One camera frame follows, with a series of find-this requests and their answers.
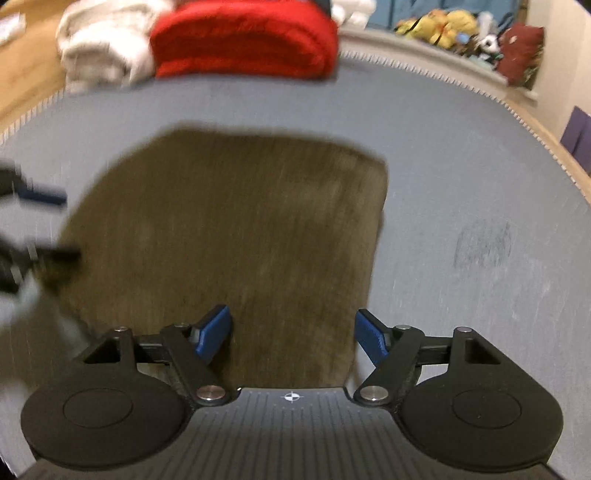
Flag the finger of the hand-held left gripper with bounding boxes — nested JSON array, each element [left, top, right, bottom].
[[25, 244, 83, 278], [0, 167, 68, 207]]

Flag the panda plush toy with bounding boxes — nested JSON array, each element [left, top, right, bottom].
[[477, 34, 503, 60]]

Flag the yellow round plush toy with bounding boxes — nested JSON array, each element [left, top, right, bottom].
[[445, 9, 479, 38]]

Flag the white plush toy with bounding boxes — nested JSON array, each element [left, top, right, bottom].
[[331, 0, 376, 29]]

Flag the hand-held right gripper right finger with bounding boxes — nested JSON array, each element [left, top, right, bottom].
[[353, 309, 513, 408]]

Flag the olive corduroy pants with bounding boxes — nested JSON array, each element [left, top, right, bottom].
[[46, 122, 389, 389]]

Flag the yellow plush with black straps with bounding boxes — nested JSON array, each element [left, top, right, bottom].
[[394, 16, 432, 38]]

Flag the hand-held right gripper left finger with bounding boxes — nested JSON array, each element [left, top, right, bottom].
[[74, 305, 232, 408]]

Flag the yellow bear plush toy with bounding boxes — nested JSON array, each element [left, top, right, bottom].
[[421, 11, 458, 48]]

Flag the purple sheet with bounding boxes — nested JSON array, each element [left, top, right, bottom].
[[560, 106, 591, 160]]

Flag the red folded quilt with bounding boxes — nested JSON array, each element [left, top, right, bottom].
[[150, 0, 341, 82]]

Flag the dark red cushion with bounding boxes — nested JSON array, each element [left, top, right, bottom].
[[496, 24, 546, 88]]

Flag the white folded blanket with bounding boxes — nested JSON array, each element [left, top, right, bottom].
[[56, 0, 160, 93]]

